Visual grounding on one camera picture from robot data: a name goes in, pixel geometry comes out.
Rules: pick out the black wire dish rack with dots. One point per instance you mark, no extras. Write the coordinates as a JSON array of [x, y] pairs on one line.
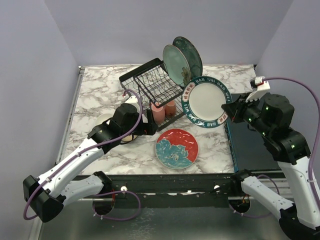
[[152, 82]]

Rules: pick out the left aluminium rail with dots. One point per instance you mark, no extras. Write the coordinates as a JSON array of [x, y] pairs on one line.
[[67, 129]]

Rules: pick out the red plate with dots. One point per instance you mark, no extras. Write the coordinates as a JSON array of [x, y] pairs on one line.
[[176, 149]]

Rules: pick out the blue network switch box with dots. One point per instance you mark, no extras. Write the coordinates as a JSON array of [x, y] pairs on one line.
[[250, 147]]

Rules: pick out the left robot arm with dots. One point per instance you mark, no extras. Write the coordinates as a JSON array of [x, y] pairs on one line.
[[50, 192]]

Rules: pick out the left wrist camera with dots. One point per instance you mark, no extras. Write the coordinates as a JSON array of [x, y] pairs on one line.
[[133, 101]]

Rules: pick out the plain pink mug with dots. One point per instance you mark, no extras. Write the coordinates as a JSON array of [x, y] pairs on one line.
[[158, 112]]

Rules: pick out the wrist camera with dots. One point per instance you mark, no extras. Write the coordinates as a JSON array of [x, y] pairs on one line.
[[260, 86], [133, 101]]

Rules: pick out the dark bowl cream inside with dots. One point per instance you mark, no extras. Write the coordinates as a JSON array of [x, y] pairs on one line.
[[128, 139]]

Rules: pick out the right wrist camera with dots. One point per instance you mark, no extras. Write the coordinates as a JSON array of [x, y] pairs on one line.
[[260, 86]]

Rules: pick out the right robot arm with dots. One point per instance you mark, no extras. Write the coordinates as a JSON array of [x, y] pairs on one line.
[[299, 219]]

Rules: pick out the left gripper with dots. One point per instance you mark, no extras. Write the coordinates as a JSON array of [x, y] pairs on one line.
[[149, 128]]

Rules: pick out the blue ceramic plate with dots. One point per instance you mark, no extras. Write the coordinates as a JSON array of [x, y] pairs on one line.
[[191, 54]]

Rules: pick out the pink printed coffee mug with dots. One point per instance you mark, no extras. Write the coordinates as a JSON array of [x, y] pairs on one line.
[[170, 109]]

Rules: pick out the light blue floral plate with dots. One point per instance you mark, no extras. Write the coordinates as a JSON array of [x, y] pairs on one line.
[[176, 65]]

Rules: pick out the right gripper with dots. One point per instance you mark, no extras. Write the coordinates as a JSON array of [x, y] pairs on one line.
[[232, 108]]

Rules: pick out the white plate lettered rim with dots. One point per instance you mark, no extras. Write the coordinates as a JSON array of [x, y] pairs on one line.
[[202, 101]]

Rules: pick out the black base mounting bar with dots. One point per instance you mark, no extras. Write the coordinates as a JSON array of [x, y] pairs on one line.
[[171, 190]]

